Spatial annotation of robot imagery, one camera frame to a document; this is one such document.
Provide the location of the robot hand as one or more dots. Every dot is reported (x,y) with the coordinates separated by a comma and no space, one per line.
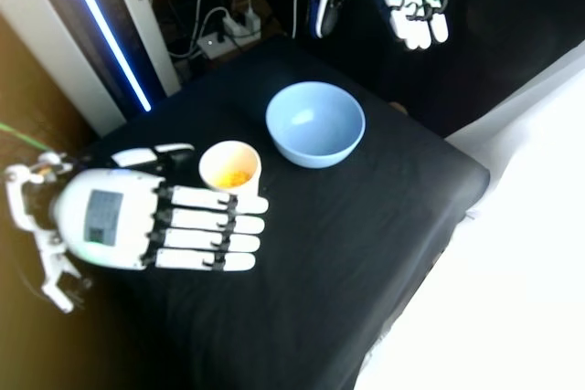
(413,31)
(73,216)

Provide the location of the white adapter box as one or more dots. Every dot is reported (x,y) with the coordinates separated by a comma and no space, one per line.
(215,45)

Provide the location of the white paper cup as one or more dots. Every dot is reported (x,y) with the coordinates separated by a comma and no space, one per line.
(228,157)

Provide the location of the white column with light strip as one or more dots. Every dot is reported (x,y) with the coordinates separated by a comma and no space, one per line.
(144,20)

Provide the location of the white power strip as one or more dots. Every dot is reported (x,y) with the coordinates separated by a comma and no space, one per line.
(242,24)

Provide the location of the white sheet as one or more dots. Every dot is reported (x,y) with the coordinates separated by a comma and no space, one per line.
(503,225)

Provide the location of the light blue bowl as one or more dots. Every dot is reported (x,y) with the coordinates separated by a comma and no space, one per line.
(315,125)

